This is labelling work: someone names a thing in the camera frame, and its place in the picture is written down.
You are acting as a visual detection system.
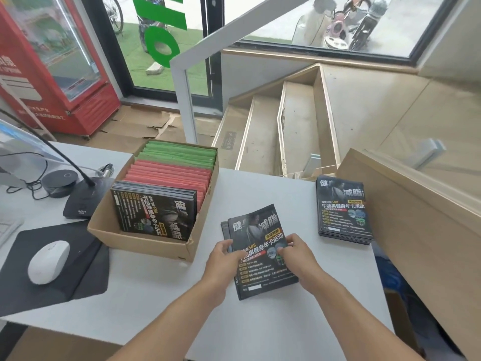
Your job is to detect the person's left hand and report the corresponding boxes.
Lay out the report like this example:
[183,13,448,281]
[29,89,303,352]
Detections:
[205,240,245,298]

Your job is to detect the person's right hand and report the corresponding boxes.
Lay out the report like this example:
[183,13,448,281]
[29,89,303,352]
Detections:
[277,234,326,294]

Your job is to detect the bundle of black flyers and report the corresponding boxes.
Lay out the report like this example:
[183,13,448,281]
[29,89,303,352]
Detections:
[221,204,300,301]

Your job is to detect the person's right forearm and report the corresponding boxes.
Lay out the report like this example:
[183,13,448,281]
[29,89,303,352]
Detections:
[301,276,426,361]

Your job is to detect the person's left forearm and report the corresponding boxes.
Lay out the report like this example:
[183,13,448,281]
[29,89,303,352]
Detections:
[108,284,230,361]

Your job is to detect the stack of black flyers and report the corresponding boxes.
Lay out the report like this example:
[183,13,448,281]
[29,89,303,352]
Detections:
[315,175,375,246]

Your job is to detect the brown cardboard box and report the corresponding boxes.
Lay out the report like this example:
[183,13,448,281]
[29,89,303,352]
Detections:
[87,139,219,263]

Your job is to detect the boxed row of black flyers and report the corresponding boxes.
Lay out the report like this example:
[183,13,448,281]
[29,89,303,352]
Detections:
[110,180,198,243]

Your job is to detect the row of red flyers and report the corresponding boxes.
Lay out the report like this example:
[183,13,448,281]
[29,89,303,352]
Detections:
[124,159,212,209]

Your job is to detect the row of green flyers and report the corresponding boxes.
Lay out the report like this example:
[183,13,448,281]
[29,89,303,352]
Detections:
[139,141,218,170]

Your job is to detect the wooden staircase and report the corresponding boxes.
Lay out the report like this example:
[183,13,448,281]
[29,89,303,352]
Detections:
[211,63,341,179]

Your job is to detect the wooden counter partition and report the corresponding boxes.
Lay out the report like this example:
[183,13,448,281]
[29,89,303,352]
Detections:
[335,147,481,361]

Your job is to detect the black mouse pad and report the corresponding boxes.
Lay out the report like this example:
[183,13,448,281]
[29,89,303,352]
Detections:
[0,221,110,318]

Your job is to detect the flattened cardboard sheets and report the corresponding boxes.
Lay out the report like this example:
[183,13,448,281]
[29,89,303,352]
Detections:
[56,102,227,151]

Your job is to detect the black gooseneck desk microphone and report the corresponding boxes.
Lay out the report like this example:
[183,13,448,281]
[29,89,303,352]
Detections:
[0,108,117,221]

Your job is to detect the white stair railing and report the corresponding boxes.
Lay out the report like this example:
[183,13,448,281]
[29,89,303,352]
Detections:
[170,0,313,145]

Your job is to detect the white computer mouse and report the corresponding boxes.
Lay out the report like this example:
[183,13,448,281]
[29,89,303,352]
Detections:
[27,240,71,286]

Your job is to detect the round black puck device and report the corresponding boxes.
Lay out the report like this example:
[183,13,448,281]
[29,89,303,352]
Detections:
[41,169,79,199]

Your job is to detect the white keyboard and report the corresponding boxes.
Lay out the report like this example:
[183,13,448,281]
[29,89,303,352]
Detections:
[0,216,25,248]

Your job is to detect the pink scooter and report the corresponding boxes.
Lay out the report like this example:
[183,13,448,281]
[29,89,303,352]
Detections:
[324,0,373,49]

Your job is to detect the white scooter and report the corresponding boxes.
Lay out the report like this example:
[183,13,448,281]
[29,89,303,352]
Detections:
[292,0,337,48]

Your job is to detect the silver computer monitor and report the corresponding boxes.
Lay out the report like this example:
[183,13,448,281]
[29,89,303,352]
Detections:
[0,118,67,189]

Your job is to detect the black scooter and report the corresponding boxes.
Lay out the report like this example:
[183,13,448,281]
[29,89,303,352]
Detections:
[349,0,396,52]

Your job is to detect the dark scooter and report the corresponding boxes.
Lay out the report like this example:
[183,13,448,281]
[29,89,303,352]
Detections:
[137,0,170,54]

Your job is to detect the red drinks cooler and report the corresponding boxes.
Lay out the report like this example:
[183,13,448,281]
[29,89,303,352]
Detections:
[0,0,122,138]

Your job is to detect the bicycle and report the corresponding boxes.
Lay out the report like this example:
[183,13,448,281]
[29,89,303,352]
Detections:
[101,0,125,34]

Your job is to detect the black window frame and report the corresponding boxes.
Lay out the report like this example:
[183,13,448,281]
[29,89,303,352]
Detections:
[232,0,461,67]

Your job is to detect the black cable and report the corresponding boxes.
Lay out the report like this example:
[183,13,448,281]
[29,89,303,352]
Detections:
[0,152,50,201]

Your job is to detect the black door frame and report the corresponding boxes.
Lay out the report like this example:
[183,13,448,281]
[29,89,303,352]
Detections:
[95,0,223,106]

